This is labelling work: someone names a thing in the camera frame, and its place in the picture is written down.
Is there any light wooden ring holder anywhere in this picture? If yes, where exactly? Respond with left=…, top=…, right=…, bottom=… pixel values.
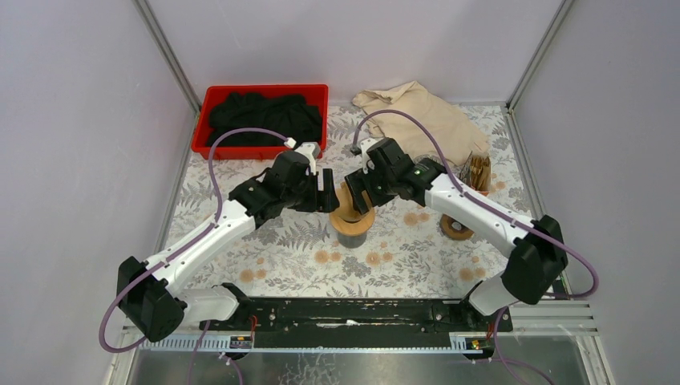
left=329, top=182, right=376, bottom=237

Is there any glass coffee carafe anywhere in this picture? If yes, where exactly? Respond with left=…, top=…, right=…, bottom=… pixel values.
left=336, top=230, right=368, bottom=249

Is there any dark wooden ring holder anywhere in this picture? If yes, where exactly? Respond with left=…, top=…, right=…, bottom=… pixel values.
left=439, top=215, right=474, bottom=241

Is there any orange coffee filter box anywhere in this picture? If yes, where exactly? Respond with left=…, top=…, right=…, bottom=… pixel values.
left=458, top=153, right=492, bottom=196

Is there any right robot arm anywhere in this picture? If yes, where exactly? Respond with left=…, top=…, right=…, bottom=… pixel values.
left=345, top=138, right=568, bottom=330

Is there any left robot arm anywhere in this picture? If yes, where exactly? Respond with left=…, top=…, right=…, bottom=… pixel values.
left=115, top=148, right=339, bottom=342

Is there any black cloth in bin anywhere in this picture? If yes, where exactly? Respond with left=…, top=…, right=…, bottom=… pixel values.
left=207, top=92, right=322, bottom=147

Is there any floral patterned table mat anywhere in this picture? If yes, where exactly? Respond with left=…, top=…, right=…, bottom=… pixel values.
left=166, top=106, right=538, bottom=298

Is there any beige cloth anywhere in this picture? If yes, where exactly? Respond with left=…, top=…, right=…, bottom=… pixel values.
left=352, top=81, right=490, bottom=166

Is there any red plastic bin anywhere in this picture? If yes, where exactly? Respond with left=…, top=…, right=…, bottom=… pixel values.
left=191, top=83, right=329, bottom=159

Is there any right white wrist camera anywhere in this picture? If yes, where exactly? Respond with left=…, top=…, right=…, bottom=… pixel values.
left=350, top=138, right=379, bottom=174

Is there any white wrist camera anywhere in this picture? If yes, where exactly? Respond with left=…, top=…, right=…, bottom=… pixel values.
left=284, top=137, right=322, bottom=176
left=350, top=138, right=379, bottom=174

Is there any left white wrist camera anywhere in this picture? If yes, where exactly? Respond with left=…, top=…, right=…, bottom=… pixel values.
left=284, top=137, right=322, bottom=176

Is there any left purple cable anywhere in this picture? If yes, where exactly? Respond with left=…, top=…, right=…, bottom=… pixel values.
left=99, top=127, right=292, bottom=385

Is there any purple cable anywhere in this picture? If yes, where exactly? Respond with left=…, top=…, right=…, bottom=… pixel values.
left=99, top=127, right=292, bottom=385
left=351, top=109, right=601, bottom=385

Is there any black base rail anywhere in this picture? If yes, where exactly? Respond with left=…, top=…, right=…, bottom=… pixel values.
left=209, top=297, right=513, bottom=349

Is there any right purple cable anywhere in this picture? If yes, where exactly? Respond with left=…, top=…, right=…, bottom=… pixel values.
left=351, top=109, right=601, bottom=385

